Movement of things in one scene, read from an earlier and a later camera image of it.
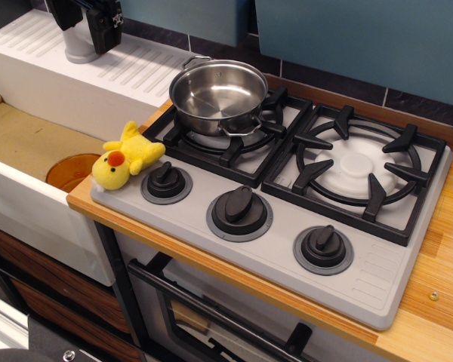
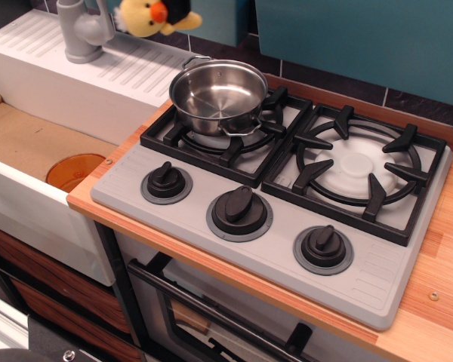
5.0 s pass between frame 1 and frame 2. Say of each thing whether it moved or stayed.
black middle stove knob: stayed
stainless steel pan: stayed
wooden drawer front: stayed
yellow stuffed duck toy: moved
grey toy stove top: stayed
